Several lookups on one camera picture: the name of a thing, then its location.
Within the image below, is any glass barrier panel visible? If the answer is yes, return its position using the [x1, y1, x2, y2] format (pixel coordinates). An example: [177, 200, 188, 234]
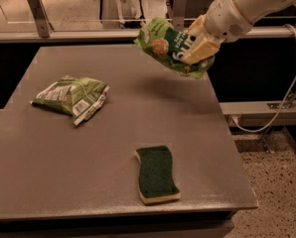
[0, 0, 296, 32]

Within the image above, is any white cable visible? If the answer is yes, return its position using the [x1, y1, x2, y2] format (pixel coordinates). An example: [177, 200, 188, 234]
[231, 23, 296, 134]

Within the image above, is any grey metal rail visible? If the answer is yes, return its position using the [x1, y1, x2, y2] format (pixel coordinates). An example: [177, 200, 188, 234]
[0, 26, 294, 44]

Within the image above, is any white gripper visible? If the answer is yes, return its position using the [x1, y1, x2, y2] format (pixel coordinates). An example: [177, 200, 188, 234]
[182, 0, 252, 64]

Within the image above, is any green crumpled snack bag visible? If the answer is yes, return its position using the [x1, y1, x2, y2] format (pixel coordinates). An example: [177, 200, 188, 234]
[31, 75, 109, 126]

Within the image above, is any right metal bracket post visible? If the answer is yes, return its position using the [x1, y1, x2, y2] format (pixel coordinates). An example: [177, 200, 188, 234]
[172, 0, 187, 31]

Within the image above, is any green rice chip bag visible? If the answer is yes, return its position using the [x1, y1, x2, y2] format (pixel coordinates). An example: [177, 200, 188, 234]
[134, 17, 215, 79]

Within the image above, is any left metal bracket post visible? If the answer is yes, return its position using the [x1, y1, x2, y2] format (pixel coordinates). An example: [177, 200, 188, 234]
[27, 0, 52, 38]

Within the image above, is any green and yellow sponge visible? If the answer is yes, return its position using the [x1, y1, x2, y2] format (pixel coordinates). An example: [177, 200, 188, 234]
[135, 146, 181, 205]

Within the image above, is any metal bracket post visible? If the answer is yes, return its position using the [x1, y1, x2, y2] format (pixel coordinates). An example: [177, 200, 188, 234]
[172, 0, 187, 31]
[27, 0, 52, 38]

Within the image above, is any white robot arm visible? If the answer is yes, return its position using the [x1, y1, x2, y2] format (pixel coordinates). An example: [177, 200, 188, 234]
[180, 0, 296, 64]

